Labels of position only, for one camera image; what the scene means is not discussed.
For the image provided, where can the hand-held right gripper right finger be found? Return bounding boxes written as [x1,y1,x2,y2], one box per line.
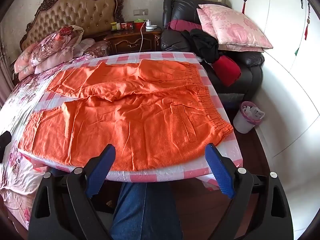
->
[204,143,293,240]

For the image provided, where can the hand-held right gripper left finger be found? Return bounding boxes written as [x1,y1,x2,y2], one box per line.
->
[27,144,117,240]

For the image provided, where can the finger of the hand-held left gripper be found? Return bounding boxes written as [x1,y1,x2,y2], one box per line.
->
[0,131,12,163]

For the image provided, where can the orange pants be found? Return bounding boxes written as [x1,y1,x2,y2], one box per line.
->
[22,59,234,172]

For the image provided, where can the pink checkered table cover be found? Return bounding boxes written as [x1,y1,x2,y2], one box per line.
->
[17,51,243,188]

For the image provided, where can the floral bed sheet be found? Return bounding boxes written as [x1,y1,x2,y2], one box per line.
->
[0,54,99,233]

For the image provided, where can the white trash bin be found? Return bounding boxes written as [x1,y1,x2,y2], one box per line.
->
[233,101,265,134]

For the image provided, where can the person's jeans leg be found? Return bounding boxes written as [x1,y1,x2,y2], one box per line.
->
[110,182,183,240]

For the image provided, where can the patterned curtain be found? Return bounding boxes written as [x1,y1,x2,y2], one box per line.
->
[0,42,14,105]

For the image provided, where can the pink floral folded quilt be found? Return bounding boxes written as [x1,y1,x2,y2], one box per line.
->
[14,44,75,80]

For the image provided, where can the black leather armchair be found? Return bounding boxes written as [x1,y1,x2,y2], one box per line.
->
[161,0,265,103]

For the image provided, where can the red floral folded quilt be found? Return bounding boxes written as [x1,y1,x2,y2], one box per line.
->
[29,25,85,67]

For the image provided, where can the dark floral pillow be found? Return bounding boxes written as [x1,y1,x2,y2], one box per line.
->
[83,41,112,57]

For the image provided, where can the pale checkered pillow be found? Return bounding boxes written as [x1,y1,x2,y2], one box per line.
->
[74,38,96,57]

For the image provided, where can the black garment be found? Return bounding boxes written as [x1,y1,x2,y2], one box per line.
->
[181,28,220,64]

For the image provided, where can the white wardrobe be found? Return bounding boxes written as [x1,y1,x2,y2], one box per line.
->
[226,0,320,233]

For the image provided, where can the dark wooden nightstand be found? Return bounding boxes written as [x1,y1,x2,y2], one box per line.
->
[84,26,163,54]

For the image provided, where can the pink floral pillow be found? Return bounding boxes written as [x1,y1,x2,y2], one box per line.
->
[196,8,265,53]
[199,4,273,50]

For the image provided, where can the tufted wooden headboard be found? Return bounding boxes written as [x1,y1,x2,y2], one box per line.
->
[19,0,125,52]

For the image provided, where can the maroon cushion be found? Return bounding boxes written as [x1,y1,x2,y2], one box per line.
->
[167,19,203,32]

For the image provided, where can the red tassel ornament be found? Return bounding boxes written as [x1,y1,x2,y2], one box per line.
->
[304,3,311,40]

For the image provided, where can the white charging cable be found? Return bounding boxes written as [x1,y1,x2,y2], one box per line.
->
[139,17,150,52]

